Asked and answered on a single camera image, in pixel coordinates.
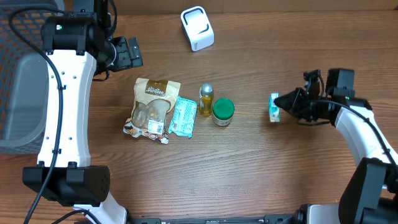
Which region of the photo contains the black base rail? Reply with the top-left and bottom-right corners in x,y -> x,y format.
127,215 -> 294,224

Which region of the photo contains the brown snack wrapper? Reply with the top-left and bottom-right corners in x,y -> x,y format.
123,78 -> 181,144

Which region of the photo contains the green lidded jar with tissues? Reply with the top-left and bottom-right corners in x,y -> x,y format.
213,98 -> 235,126

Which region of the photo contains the small teal tissue pack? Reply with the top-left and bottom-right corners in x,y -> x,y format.
269,93 -> 280,123

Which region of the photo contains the dark grey plastic basket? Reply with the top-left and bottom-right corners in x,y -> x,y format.
1,0 -> 65,154

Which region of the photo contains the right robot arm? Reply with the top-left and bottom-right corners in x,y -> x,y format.
264,68 -> 397,224

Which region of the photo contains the white barcode scanner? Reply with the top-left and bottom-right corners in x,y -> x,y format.
180,6 -> 215,52

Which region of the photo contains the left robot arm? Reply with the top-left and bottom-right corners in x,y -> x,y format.
22,1 -> 142,223

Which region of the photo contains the yellow liquid bottle silver cap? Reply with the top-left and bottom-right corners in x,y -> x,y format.
199,83 -> 214,116

